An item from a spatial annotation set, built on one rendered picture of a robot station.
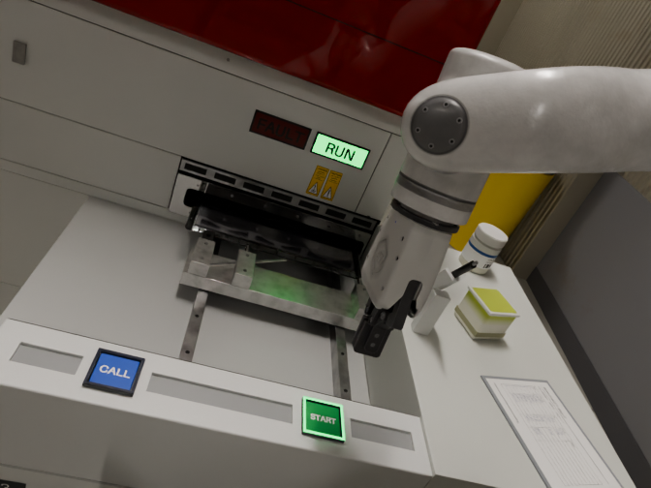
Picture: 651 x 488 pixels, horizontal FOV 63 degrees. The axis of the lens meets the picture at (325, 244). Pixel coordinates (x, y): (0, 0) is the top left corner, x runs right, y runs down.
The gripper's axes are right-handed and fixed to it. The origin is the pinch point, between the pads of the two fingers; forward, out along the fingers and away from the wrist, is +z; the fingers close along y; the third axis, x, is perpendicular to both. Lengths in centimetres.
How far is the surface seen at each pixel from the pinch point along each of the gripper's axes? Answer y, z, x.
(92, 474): -1.5, 28.6, -25.2
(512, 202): -253, 12, 154
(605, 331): -171, 48, 188
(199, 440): 0.6, 18.4, -14.6
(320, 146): -57, -10, -4
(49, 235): -66, 30, -53
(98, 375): -2.3, 14.9, -27.6
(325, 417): -3.7, 14.6, 0.4
